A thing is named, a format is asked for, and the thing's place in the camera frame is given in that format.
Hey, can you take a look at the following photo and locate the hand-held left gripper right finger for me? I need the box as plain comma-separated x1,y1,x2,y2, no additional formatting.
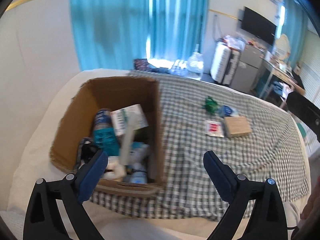
203,150,288,240

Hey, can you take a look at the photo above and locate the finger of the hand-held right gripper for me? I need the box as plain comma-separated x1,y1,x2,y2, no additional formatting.
286,91,320,142

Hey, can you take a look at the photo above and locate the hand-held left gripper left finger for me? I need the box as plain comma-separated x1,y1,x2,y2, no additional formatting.
22,150,109,240

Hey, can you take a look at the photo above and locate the white tissue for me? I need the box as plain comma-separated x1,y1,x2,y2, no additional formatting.
104,156,128,180

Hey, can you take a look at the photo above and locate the small black box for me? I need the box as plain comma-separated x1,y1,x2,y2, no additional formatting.
80,140,101,163

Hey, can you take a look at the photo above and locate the blue foil packet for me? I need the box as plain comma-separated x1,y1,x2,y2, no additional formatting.
92,127,121,157

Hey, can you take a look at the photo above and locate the small white bottle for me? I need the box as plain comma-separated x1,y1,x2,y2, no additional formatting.
129,162,148,184

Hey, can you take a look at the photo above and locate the long white tube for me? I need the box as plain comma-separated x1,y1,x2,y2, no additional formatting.
119,114,138,165

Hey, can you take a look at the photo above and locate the cotton swab jar blue label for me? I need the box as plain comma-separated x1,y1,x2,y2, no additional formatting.
94,108,113,131

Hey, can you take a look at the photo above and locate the brown cardboard box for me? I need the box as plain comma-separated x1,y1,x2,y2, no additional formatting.
50,76,167,195

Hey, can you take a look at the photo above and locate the grey white checked tablecloth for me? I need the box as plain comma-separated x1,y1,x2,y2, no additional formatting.
89,70,312,222

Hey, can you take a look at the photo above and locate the wooden side desk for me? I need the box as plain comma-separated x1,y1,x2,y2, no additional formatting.
259,60,306,105

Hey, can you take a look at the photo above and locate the red white sachet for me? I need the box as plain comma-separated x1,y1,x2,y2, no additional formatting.
205,120,225,138

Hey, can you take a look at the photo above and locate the wood pattern tissue box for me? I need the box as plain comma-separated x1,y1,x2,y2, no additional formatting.
223,116,253,138

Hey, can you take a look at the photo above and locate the green white medicine box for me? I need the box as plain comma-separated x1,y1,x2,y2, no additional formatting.
110,104,149,137

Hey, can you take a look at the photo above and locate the oval white mirror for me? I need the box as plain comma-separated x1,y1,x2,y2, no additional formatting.
275,34,291,61

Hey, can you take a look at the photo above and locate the blue white packet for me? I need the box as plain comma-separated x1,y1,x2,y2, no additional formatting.
219,105,240,118

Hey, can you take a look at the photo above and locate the grey mini fridge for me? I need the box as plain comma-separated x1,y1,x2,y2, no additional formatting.
231,44,266,94

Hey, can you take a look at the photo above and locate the green packet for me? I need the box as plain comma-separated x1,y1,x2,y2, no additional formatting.
204,96,219,115

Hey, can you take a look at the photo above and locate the white suitcase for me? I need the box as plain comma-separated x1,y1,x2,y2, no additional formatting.
210,40,241,84

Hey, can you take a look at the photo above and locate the narrow blue curtain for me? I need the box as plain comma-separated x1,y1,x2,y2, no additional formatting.
280,0,308,55

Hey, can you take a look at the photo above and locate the clear plastic water bottle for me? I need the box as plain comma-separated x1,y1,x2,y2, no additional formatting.
187,52,204,77

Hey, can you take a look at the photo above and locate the wide blue curtain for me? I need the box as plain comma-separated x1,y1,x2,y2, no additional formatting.
67,0,211,72

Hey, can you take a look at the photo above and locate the black wall television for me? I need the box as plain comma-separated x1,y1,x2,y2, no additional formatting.
240,6,278,46

